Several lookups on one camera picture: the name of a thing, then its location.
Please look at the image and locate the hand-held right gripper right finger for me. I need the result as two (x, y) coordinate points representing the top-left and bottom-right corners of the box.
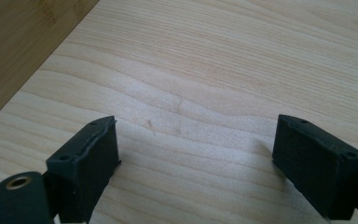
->
(271, 114), (358, 221)

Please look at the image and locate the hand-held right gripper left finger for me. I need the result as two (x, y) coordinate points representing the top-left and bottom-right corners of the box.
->
(45, 115), (121, 224)

